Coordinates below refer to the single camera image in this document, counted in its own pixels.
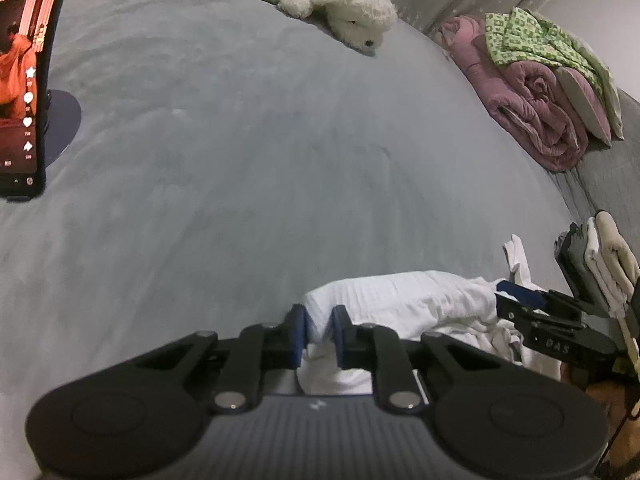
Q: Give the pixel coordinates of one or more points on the white long-sleeved shirt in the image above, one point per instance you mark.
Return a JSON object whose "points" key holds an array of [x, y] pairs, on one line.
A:
{"points": [[400, 300]]}

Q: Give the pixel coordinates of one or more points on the white folded garment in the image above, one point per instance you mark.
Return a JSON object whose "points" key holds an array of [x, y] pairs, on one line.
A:
{"points": [[600, 265]]}

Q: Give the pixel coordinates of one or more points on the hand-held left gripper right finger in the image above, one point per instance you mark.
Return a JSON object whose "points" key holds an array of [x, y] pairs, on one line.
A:
{"points": [[342, 335]]}

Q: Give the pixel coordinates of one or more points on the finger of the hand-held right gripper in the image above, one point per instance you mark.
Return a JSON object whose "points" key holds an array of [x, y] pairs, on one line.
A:
{"points": [[522, 294], [512, 312]]}

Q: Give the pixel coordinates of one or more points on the pink and white pillow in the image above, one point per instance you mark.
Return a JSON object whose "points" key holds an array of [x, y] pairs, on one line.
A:
{"points": [[580, 100]]}

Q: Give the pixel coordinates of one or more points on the cream folded garment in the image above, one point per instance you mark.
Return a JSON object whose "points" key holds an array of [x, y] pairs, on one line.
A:
{"points": [[620, 255]]}

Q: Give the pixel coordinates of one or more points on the pink rolled quilt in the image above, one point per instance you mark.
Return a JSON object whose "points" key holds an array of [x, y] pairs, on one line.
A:
{"points": [[525, 110]]}

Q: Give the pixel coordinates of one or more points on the dark grey folded garment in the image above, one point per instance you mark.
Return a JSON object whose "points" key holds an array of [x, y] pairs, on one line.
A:
{"points": [[580, 260]]}

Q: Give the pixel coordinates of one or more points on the black smartphone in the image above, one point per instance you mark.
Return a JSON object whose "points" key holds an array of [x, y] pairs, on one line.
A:
{"points": [[20, 60]]}

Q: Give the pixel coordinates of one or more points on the pale folded blanket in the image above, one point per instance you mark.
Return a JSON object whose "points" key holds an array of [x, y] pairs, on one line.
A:
{"points": [[610, 90]]}

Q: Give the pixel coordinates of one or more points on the green patterned blanket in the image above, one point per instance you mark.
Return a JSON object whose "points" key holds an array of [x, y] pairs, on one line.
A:
{"points": [[520, 35]]}

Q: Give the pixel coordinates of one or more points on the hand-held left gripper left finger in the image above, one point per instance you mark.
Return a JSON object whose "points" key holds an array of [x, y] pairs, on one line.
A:
{"points": [[298, 335]]}

